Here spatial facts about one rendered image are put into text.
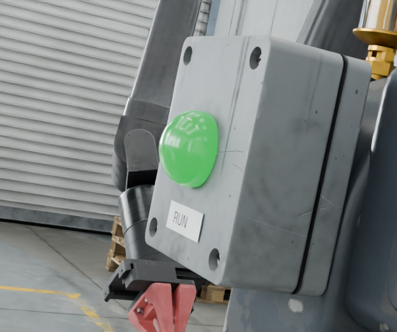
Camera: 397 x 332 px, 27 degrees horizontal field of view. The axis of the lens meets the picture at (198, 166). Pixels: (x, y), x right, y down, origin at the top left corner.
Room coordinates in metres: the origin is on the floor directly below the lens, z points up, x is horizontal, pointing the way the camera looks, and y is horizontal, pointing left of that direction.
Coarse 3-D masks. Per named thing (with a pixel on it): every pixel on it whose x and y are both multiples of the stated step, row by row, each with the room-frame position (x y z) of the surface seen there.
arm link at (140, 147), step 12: (132, 132) 0.93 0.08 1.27; (144, 132) 0.93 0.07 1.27; (132, 144) 0.92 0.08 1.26; (144, 144) 0.92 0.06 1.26; (132, 156) 0.91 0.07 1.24; (144, 156) 0.91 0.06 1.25; (156, 156) 0.91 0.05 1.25; (132, 168) 0.90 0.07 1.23; (144, 168) 0.90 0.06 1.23; (156, 168) 0.90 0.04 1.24; (132, 180) 0.91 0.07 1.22; (144, 180) 0.92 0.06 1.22
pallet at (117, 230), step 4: (116, 220) 6.48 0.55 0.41; (120, 220) 6.42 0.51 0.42; (116, 224) 6.46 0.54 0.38; (120, 224) 6.38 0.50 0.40; (112, 228) 6.54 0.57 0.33; (116, 228) 6.45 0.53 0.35; (120, 228) 6.46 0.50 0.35; (112, 232) 6.52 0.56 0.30; (116, 232) 6.45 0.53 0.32; (120, 232) 6.47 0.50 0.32
